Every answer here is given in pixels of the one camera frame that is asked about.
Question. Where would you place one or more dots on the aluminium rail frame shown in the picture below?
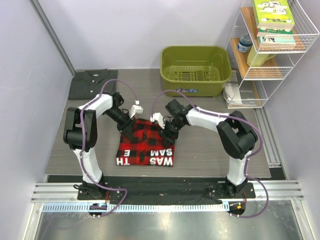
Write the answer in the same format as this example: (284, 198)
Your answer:
(278, 190)

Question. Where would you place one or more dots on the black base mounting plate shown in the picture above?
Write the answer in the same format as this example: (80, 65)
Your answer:
(163, 191)

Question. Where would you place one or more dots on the yellow green pitcher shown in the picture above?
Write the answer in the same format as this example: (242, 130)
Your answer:
(255, 59)

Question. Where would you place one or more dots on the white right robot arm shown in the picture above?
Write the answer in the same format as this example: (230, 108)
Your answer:
(238, 138)

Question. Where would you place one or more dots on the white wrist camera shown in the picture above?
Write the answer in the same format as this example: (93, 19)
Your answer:
(135, 109)
(157, 118)

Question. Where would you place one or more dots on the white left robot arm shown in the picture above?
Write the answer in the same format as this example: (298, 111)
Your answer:
(81, 135)

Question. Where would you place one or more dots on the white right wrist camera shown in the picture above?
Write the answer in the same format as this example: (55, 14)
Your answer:
(157, 118)

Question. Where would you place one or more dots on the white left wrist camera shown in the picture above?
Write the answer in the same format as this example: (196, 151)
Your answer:
(135, 109)

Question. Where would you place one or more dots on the folded dark grey shirt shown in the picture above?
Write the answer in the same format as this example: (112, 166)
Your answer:
(86, 84)

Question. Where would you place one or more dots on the white slotted cable duct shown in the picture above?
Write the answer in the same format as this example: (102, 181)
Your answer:
(89, 207)

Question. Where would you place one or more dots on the blue white jar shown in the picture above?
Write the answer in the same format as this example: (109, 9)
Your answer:
(245, 43)

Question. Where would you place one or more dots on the red black plaid shirt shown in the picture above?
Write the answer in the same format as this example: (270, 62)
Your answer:
(146, 149)

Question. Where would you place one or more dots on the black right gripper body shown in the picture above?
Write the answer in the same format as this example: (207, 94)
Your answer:
(172, 128)

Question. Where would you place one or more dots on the stacked books lower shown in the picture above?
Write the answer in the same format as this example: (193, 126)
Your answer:
(275, 37)

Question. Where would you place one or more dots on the green white book top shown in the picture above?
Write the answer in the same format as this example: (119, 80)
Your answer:
(273, 14)

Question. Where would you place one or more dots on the white booklet on table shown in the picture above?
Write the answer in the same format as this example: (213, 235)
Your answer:
(231, 95)

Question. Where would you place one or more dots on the olive green plastic basin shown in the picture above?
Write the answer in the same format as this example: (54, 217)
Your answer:
(195, 70)

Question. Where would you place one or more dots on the white wire shelf rack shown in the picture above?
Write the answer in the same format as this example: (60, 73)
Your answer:
(257, 84)

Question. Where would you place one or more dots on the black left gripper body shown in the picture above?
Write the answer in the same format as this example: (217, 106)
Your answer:
(123, 120)

